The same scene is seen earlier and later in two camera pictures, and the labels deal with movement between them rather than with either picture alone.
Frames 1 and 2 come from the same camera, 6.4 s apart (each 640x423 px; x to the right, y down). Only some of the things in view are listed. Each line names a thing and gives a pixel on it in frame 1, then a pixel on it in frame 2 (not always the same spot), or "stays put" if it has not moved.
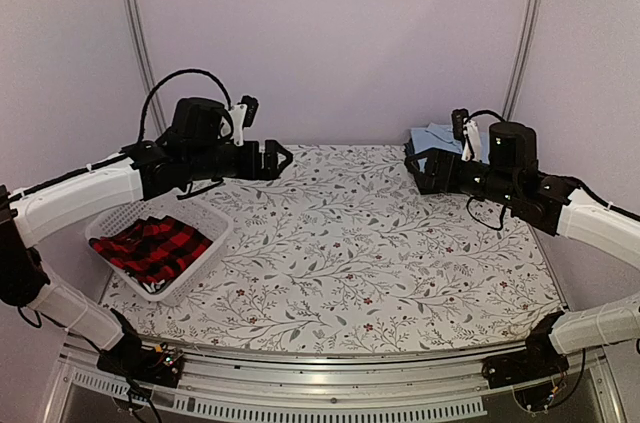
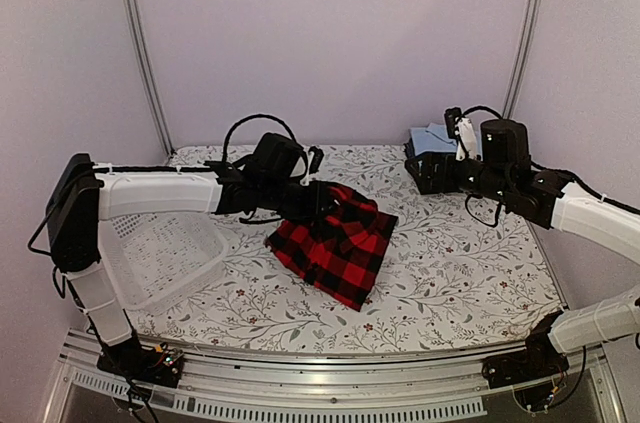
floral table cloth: [345, 249] stays put
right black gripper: [438, 159] stays put
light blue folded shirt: [441, 137] stays put
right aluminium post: [534, 9] stays put
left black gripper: [270, 172] -> [314, 210]
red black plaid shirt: [151, 249] -> [340, 248]
